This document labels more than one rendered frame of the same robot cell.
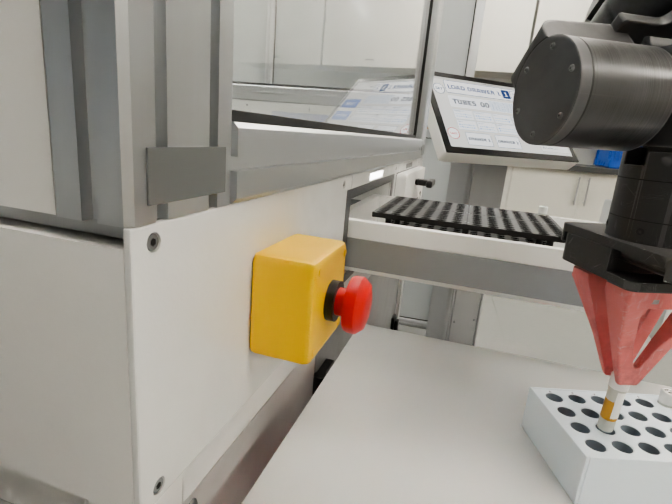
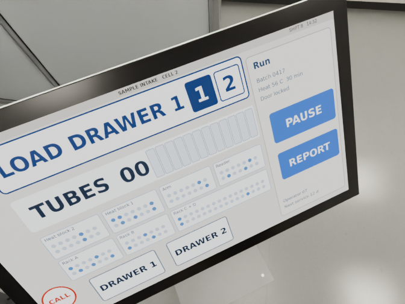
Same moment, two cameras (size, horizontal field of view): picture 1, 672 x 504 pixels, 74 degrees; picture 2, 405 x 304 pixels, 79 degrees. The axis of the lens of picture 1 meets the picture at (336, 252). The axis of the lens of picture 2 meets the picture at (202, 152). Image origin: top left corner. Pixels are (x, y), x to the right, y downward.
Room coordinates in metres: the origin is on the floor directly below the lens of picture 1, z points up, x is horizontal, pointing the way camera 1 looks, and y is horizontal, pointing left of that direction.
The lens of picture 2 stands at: (1.38, -0.52, 1.38)
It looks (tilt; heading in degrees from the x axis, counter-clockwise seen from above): 63 degrees down; 6
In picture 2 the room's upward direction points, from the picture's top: 8 degrees counter-clockwise
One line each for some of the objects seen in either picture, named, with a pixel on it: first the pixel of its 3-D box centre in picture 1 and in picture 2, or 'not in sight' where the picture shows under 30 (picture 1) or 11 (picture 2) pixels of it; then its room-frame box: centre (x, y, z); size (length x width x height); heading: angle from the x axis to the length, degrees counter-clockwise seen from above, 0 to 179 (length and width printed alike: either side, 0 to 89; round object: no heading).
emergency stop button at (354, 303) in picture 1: (348, 303); not in sight; (0.29, -0.01, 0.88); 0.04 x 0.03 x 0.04; 164
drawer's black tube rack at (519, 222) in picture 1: (464, 236); not in sight; (0.59, -0.17, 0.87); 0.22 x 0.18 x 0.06; 74
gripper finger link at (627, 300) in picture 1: (628, 312); not in sight; (0.29, -0.20, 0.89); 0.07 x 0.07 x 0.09; 7
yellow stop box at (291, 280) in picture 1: (304, 294); not in sight; (0.30, 0.02, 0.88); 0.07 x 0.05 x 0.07; 164
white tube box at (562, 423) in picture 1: (628, 443); not in sight; (0.30, -0.24, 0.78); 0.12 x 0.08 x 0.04; 93
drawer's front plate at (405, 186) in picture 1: (409, 196); not in sight; (0.92, -0.14, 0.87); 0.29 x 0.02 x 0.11; 164
